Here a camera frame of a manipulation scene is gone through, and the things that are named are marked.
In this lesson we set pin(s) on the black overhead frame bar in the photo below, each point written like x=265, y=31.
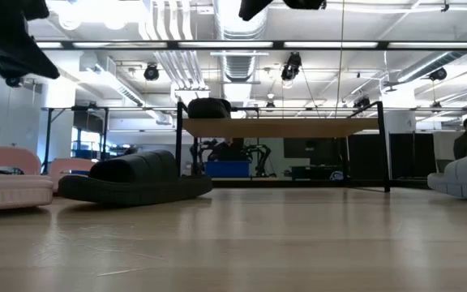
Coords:
x=172, y=45

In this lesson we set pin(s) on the black slide sandal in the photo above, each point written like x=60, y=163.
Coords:
x=136, y=192
x=209, y=108

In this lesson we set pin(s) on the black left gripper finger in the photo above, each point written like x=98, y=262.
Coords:
x=26, y=61

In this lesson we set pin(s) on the blue storage bin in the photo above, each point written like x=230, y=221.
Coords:
x=227, y=169

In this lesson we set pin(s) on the black case with white logo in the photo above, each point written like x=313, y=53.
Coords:
x=310, y=172

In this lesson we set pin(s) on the black background table frame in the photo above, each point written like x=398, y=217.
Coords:
x=48, y=134

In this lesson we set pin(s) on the black shelf with wooden board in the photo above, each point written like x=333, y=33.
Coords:
x=274, y=127

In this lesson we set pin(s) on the pink slide sandal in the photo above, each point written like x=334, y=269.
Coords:
x=10, y=190
x=69, y=166

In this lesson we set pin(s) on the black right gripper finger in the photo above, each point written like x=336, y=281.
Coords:
x=251, y=7
x=302, y=4

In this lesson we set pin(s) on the black ceiling spotlight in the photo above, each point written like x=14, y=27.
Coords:
x=13, y=82
x=362, y=102
x=438, y=74
x=291, y=67
x=151, y=73

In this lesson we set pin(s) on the silver ventilation duct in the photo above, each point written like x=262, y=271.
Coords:
x=237, y=67

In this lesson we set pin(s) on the background black robot arm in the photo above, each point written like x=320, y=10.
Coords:
x=260, y=156
x=201, y=150

